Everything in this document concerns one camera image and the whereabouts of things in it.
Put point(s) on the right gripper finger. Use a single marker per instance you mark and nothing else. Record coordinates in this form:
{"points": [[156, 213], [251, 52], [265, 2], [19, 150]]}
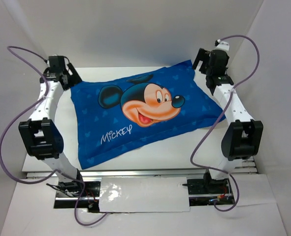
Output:
{"points": [[196, 61], [204, 58]]}

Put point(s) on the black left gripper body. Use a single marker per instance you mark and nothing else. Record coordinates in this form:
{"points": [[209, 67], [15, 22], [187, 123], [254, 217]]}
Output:
{"points": [[73, 79]]}

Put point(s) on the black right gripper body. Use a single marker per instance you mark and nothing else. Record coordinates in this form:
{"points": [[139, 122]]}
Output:
{"points": [[209, 68]]}

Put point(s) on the Mickey Mouse pillowcase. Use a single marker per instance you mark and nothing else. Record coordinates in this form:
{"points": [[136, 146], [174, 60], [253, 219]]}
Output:
{"points": [[118, 116]]}

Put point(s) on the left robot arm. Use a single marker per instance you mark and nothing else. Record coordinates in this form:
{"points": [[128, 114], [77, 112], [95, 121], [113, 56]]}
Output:
{"points": [[39, 133]]}

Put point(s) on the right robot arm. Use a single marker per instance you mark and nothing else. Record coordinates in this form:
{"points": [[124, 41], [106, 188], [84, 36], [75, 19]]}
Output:
{"points": [[243, 135]]}

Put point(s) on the white cover plate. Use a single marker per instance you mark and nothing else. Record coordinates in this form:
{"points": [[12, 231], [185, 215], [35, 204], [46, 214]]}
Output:
{"points": [[143, 194]]}

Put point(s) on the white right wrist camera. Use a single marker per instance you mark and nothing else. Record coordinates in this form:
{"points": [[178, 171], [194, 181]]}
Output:
{"points": [[222, 45]]}

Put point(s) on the aluminium side rail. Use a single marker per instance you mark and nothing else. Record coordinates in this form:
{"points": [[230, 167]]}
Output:
{"points": [[246, 166]]}

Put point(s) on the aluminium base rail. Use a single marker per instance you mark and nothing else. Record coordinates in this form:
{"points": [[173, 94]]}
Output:
{"points": [[131, 173]]}

